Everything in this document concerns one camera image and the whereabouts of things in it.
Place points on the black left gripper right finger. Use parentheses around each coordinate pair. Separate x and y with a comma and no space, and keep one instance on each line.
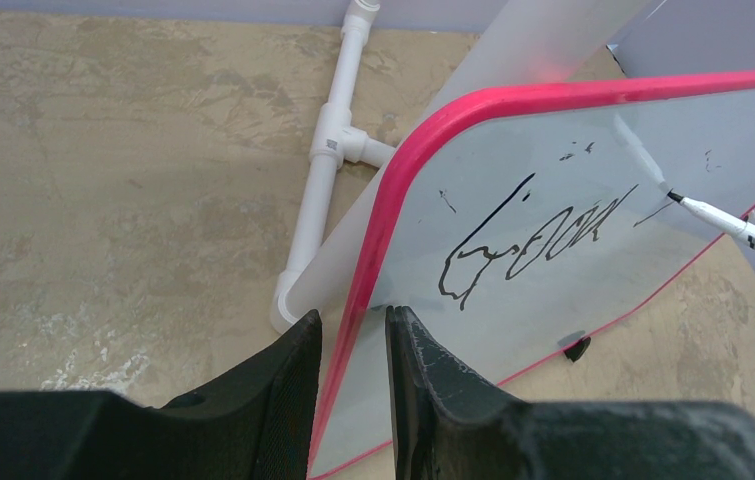
(449,422)

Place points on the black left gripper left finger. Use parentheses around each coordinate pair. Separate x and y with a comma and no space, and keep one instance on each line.
(252,422)

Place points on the black white marker pen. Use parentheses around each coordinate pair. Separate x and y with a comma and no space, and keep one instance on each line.
(734,227)

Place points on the pink-framed whiteboard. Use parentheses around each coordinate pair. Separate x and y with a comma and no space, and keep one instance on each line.
(702,146)

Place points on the black whiteboard foot left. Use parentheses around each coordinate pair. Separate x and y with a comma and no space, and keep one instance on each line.
(576,351)

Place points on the white PVC pole middle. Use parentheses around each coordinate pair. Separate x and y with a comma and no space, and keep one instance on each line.
(334,141)

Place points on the white pvc pole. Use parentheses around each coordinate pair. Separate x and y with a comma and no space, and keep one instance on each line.
(510,182)
(334,141)

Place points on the white PVC pole left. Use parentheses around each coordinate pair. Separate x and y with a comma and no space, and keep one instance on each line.
(510,182)

